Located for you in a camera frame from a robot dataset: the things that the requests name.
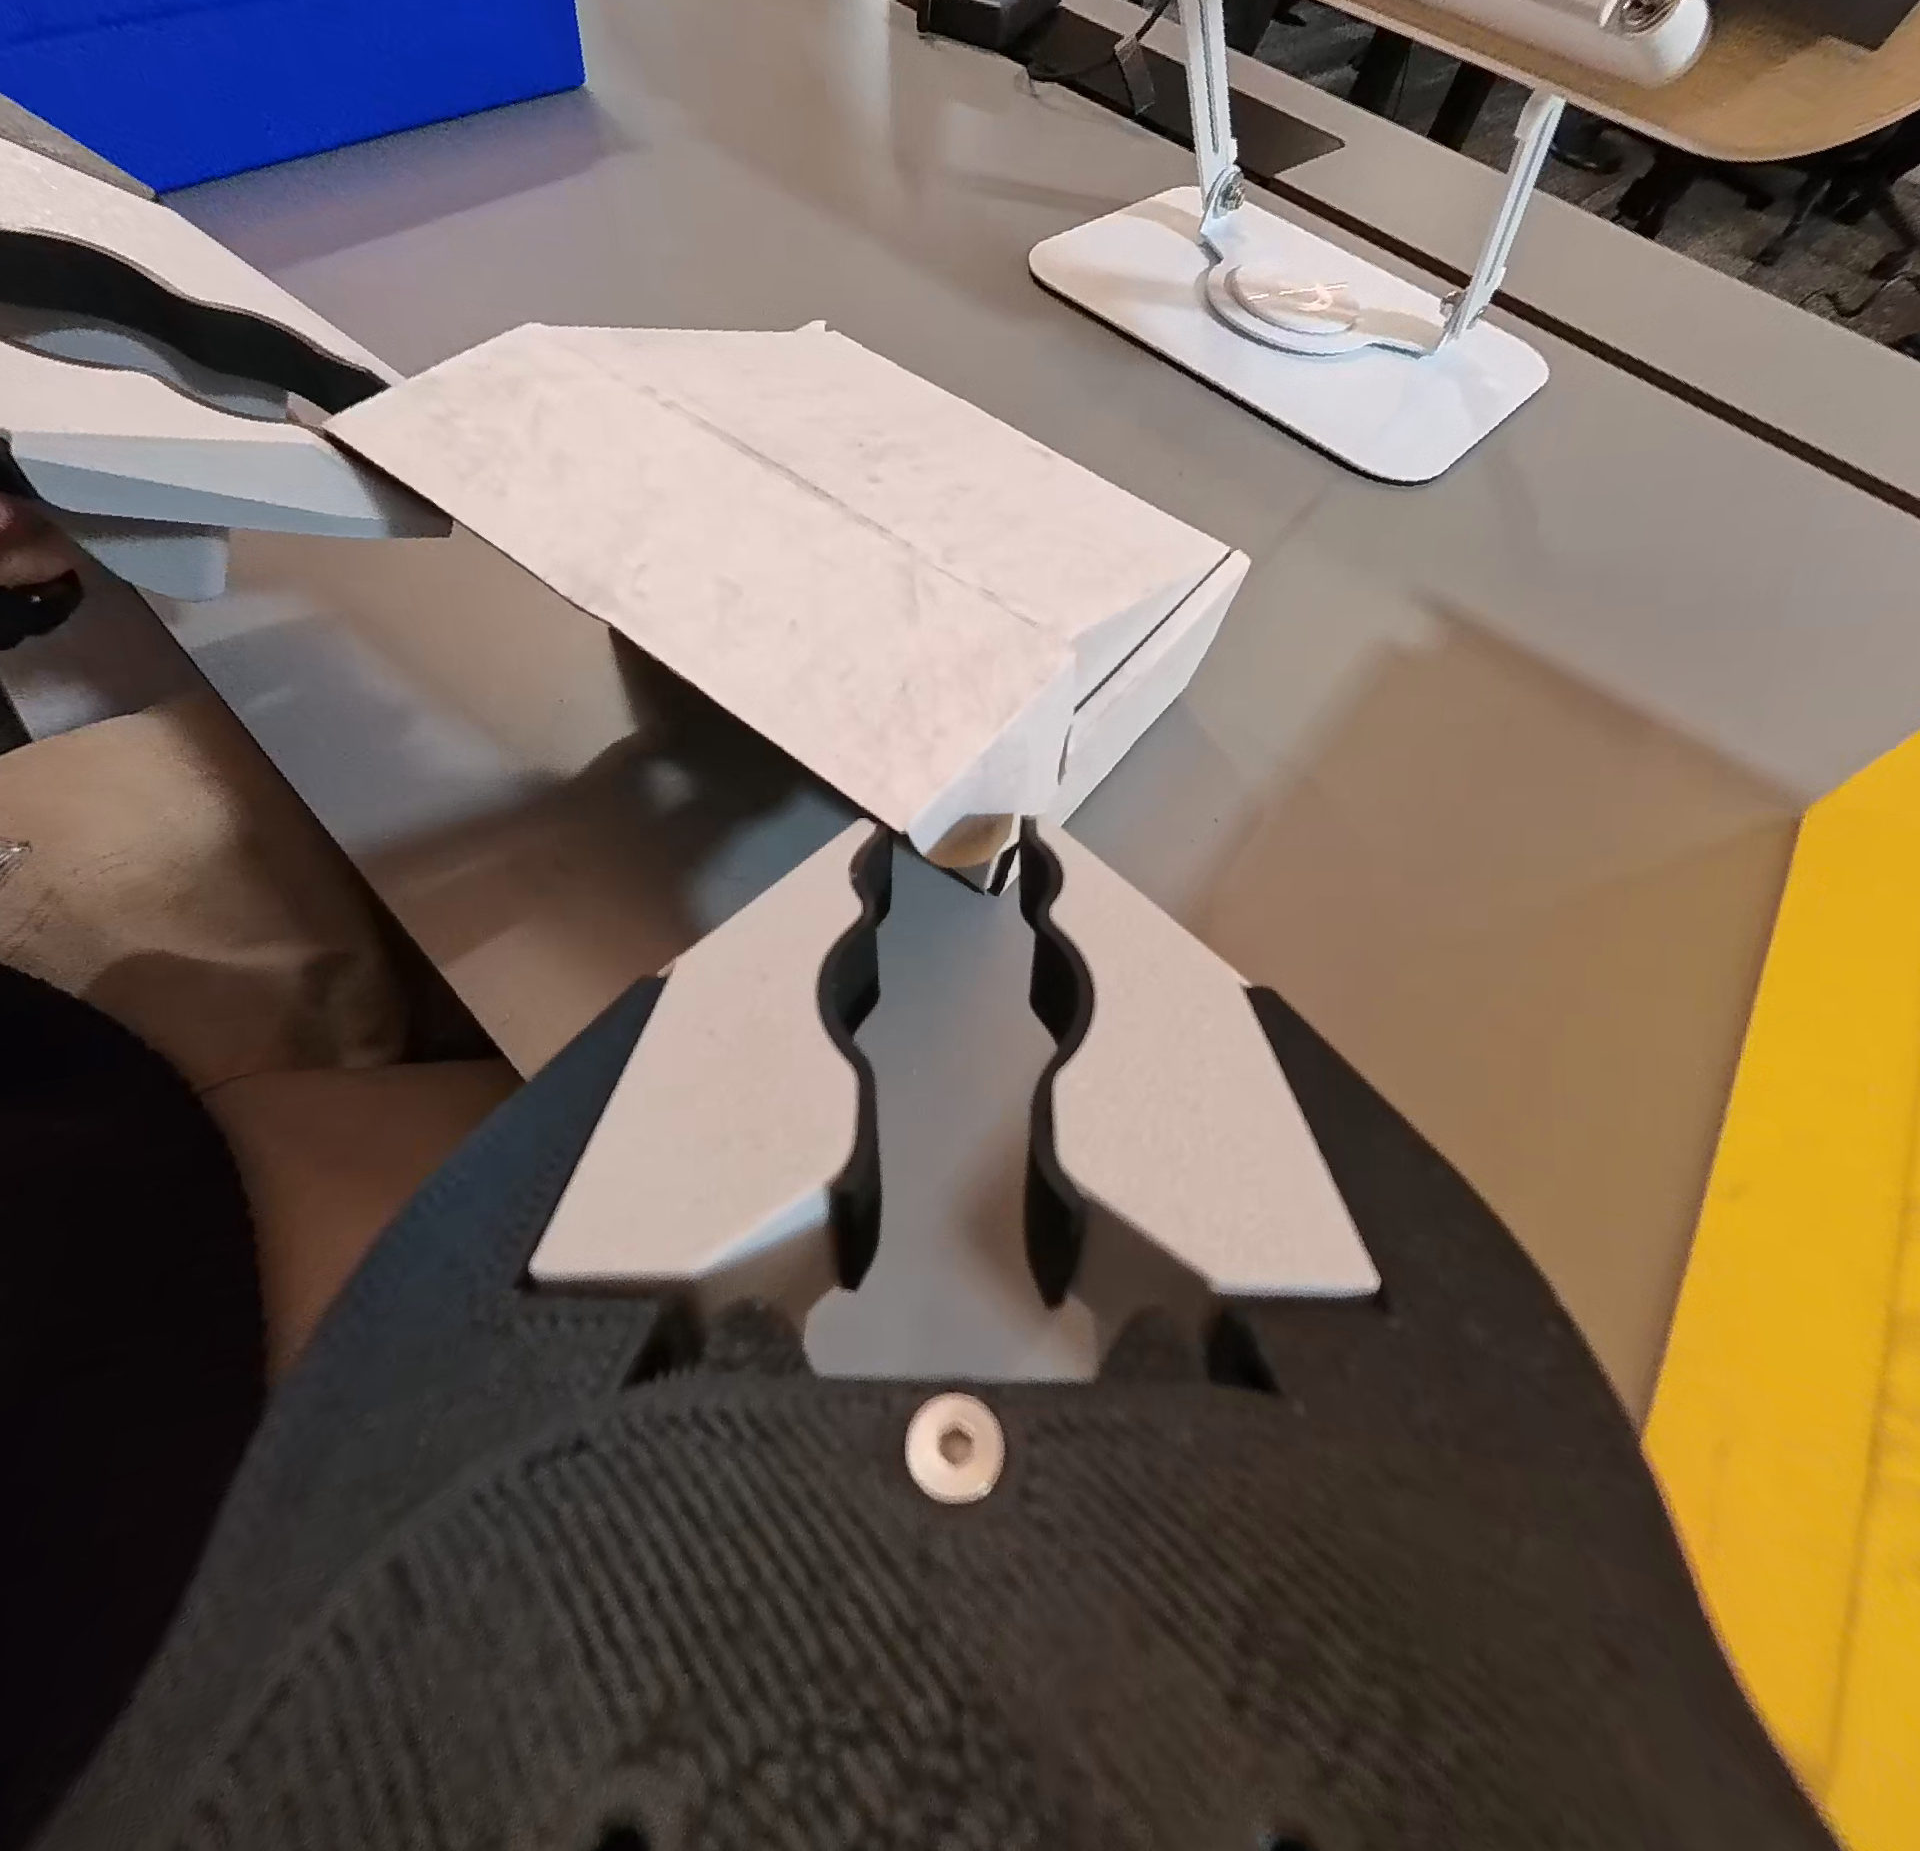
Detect grey desk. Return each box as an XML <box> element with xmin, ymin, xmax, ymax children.
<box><xmin>31</xmin><ymin>0</ymin><xmax>1920</xmax><ymax>1426</ymax></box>

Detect person's legs in tan trousers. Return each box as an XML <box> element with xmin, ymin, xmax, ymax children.
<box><xmin>0</xmin><ymin>682</ymin><xmax>526</xmax><ymax>1373</ymax></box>

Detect blue plastic bin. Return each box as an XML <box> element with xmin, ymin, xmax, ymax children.
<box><xmin>0</xmin><ymin>0</ymin><xmax>586</xmax><ymax>193</ymax></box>

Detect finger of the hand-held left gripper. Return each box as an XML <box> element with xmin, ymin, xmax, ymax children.
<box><xmin>0</xmin><ymin>132</ymin><xmax>409</xmax><ymax>420</ymax></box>
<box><xmin>0</xmin><ymin>314</ymin><xmax>454</xmax><ymax>603</ymax></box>

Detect white document stand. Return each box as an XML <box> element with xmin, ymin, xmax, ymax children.
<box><xmin>1028</xmin><ymin>0</ymin><xmax>1920</xmax><ymax>484</ymax></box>

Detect white cardboard mailer box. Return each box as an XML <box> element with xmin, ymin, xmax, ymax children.
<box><xmin>323</xmin><ymin>318</ymin><xmax>1252</xmax><ymax>893</ymax></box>

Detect black cable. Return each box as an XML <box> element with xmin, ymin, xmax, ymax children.
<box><xmin>1028</xmin><ymin>0</ymin><xmax>1159</xmax><ymax>118</ymax></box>

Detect person's left hand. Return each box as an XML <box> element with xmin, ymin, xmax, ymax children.
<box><xmin>0</xmin><ymin>498</ymin><xmax>77</xmax><ymax>599</ymax></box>

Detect yellow plastic bin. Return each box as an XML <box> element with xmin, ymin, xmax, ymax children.
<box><xmin>1642</xmin><ymin>733</ymin><xmax>1920</xmax><ymax>1851</ymax></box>

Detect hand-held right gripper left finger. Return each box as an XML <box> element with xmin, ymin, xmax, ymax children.
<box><xmin>524</xmin><ymin>823</ymin><xmax>900</xmax><ymax>1297</ymax></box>

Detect person's black sweater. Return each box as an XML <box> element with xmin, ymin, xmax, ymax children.
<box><xmin>0</xmin><ymin>965</ymin><xmax>272</xmax><ymax>1851</ymax></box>

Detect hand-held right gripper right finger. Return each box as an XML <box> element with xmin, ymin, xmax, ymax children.
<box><xmin>1020</xmin><ymin>816</ymin><xmax>1384</xmax><ymax>1310</ymax></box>

